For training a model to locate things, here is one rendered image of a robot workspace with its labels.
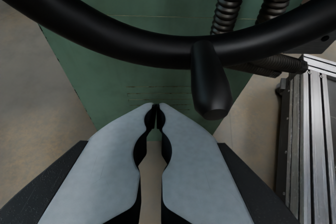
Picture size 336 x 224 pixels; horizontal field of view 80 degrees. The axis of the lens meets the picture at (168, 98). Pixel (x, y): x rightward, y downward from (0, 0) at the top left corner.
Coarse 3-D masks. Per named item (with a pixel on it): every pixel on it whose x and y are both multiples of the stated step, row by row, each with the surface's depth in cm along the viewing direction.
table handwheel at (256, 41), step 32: (32, 0) 11; (64, 0) 12; (320, 0) 14; (64, 32) 13; (96, 32) 14; (128, 32) 15; (256, 32) 15; (288, 32) 15; (320, 32) 14; (160, 64) 16; (224, 64) 17
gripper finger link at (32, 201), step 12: (84, 144) 9; (60, 156) 8; (72, 156) 8; (48, 168) 7; (60, 168) 7; (36, 180) 7; (48, 180) 7; (60, 180) 7; (24, 192) 6; (36, 192) 6; (48, 192) 6; (12, 204) 6; (24, 204) 6; (36, 204) 6; (48, 204) 6; (0, 216) 6; (12, 216) 6; (24, 216) 6; (36, 216) 6
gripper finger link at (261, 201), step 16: (224, 144) 9; (240, 160) 8; (240, 176) 7; (256, 176) 7; (240, 192) 7; (256, 192) 7; (272, 192) 7; (256, 208) 6; (272, 208) 6; (288, 208) 6
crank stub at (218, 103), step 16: (192, 48) 15; (208, 48) 14; (192, 64) 14; (208, 64) 13; (192, 80) 13; (208, 80) 12; (224, 80) 12; (192, 96) 13; (208, 96) 12; (224, 96) 12; (208, 112) 12; (224, 112) 12
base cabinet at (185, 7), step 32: (96, 0) 31; (128, 0) 31; (160, 0) 32; (192, 0) 32; (256, 0) 33; (160, 32) 37; (192, 32) 37; (64, 64) 42; (96, 64) 43; (128, 64) 43; (96, 96) 53; (128, 96) 54; (160, 96) 55; (96, 128) 70
